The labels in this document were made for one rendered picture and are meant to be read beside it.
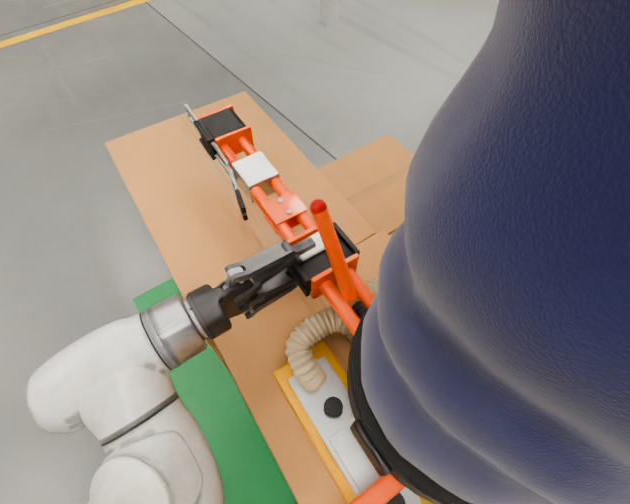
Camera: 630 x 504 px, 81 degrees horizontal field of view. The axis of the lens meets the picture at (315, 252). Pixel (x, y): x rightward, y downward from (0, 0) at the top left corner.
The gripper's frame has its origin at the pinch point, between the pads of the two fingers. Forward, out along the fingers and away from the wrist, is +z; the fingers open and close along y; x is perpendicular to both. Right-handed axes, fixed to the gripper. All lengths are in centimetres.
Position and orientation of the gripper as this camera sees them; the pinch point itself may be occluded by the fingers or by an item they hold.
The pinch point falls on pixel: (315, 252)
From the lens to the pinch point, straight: 58.7
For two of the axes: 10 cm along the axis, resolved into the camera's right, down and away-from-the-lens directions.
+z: 8.3, -4.7, 3.1
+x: 5.6, 6.9, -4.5
